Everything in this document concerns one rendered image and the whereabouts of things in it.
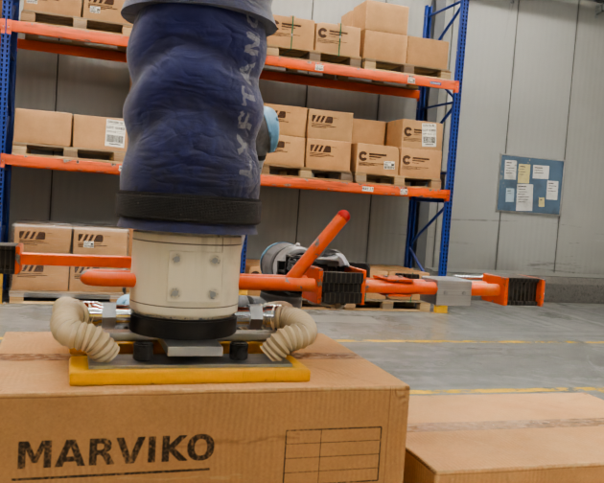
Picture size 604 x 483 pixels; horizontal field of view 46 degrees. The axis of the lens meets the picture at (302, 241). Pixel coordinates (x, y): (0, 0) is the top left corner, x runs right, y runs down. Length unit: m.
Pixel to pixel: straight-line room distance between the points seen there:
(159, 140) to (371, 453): 0.55
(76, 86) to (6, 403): 8.78
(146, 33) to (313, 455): 0.65
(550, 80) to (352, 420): 11.21
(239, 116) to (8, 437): 0.53
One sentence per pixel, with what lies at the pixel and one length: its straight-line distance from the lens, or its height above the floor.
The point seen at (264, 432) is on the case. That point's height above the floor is 1.01.
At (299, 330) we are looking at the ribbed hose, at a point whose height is 1.14.
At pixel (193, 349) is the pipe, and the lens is 1.04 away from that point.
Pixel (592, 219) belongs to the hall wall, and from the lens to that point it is 12.58.
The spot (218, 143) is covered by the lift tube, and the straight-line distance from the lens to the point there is 1.04.
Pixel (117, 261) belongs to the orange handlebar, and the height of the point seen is 1.20.
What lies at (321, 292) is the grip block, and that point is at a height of 1.19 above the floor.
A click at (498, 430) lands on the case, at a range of 1.39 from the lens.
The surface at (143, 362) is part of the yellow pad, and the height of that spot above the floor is 1.09.
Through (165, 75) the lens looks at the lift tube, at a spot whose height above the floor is 1.50.
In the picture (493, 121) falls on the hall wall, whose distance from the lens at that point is 11.47.
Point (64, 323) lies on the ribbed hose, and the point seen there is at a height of 1.15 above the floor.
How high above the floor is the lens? 1.34
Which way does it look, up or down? 3 degrees down
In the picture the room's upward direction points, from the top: 4 degrees clockwise
